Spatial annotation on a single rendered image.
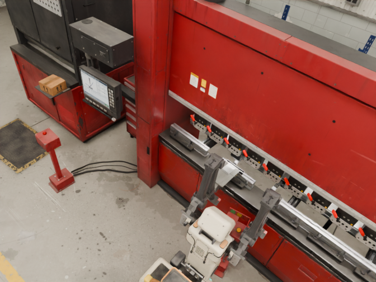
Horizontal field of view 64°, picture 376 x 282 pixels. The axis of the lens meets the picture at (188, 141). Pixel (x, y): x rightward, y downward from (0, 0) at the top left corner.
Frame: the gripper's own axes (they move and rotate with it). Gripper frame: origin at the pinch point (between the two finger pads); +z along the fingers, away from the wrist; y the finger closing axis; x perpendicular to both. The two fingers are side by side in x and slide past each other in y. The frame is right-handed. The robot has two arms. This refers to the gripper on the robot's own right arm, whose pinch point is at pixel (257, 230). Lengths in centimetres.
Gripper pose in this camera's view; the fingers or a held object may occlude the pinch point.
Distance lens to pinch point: 252.4
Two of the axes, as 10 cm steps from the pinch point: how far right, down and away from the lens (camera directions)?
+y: -7.7, -5.0, 3.9
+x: -6.0, 7.7, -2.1
